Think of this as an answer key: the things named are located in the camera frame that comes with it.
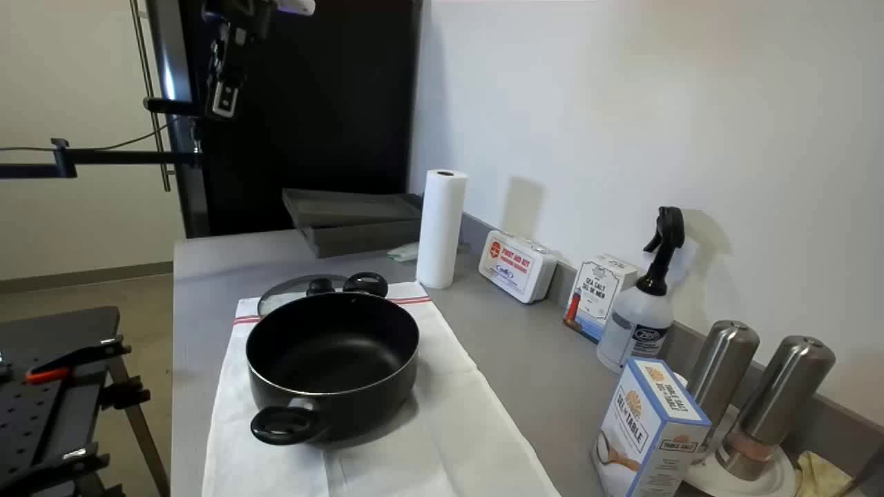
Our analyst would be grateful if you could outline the white red first aid box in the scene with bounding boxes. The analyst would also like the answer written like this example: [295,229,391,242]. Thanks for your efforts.
[475,225,560,305]

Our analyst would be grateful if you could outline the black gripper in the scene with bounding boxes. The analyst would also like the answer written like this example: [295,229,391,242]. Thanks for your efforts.
[201,36,254,124]

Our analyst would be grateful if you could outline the stainless steel grinder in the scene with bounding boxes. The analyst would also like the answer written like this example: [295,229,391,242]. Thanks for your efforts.
[686,316,762,464]
[714,333,841,483]

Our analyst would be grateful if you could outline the black horizontal mount bar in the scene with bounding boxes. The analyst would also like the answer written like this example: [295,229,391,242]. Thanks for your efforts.
[0,134,201,181]

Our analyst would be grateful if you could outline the white blue orange carton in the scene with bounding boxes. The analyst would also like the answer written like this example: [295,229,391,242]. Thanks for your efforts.
[592,356,715,497]

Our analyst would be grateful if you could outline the grey foam pad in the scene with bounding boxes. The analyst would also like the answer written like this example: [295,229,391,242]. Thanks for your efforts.
[295,216,428,263]
[279,187,422,231]

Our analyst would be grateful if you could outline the black two-handled cooking pot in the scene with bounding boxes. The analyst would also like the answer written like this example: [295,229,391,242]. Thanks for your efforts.
[244,269,422,449]

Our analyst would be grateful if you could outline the small white printed carton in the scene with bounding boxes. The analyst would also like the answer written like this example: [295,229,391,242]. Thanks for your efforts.
[560,254,643,344]

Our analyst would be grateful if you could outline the glass lid with black knob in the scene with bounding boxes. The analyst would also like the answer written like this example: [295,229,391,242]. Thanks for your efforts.
[254,269,348,319]

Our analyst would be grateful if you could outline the black perforated work table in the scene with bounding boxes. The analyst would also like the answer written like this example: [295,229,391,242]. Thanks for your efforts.
[0,303,174,497]

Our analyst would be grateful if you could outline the silver vertical metal rail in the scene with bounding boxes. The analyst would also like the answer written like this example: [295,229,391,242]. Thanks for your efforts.
[128,0,181,195]

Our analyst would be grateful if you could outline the yellow cloth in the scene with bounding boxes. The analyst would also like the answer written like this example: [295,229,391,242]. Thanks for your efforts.
[791,448,866,497]

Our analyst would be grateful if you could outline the black clamp with red handle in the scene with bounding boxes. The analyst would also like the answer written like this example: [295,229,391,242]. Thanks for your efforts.
[22,333,135,385]

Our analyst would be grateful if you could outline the clear spray bottle black trigger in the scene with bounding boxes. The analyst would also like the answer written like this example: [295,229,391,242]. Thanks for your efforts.
[595,203,692,376]

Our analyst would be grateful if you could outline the white round dish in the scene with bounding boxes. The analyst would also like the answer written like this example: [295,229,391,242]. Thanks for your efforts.
[682,427,802,497]

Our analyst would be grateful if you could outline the white paper towel roll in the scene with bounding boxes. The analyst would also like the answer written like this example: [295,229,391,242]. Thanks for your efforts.
[414,166,473,293]

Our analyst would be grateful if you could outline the white towel with red stripes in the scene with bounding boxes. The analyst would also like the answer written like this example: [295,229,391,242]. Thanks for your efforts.
[200,279,563,497]

